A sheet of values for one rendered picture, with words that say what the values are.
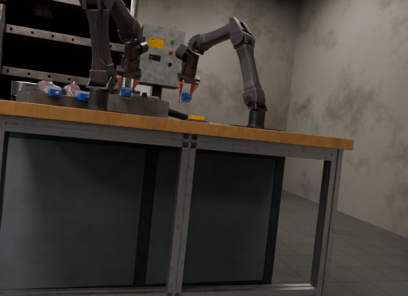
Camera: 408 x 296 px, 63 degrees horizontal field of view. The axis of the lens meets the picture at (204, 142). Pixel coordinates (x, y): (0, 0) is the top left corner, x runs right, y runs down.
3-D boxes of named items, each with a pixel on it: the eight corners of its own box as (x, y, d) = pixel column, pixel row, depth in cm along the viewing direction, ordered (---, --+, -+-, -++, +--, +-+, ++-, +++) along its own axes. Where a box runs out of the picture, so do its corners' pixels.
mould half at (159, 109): (167, 121, 149) (170, 91, 149) (107, 114, 141) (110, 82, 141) (150, 121, 197) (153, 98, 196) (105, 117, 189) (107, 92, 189)
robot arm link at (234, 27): (186, 36, 154) (241, 12, 134) (200, 42, 161) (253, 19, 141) (188, 62, 153) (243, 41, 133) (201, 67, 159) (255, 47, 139)
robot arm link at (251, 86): (244, 109, 132) (231, 34, 139) (254, 110, 137) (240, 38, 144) (258, 103, 128) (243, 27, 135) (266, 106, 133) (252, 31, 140)
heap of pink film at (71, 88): (84, 98, 145) (86, 81, 144) (39, 92, 134) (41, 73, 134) (70, 100, 166) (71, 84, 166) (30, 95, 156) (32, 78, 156)
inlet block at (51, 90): (65, 101, 121) (67, 86, 121) (51, 99, 118) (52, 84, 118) (58, 101, 132) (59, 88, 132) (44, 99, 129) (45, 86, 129)
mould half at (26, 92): (99, 113, 137) (102, 86, 137) (28, 105, 122) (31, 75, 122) (70, 112, 178) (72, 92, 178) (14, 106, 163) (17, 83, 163)
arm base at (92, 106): (70, 86, 117) (67, 84, 110) (128, 94, 122) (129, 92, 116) (67, 109, 117) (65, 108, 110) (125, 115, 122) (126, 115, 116)
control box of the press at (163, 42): (166, 237, 239) (186, 30, 234) (122, 236, 230) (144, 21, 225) (160, 228, 260) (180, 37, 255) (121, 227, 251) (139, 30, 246)
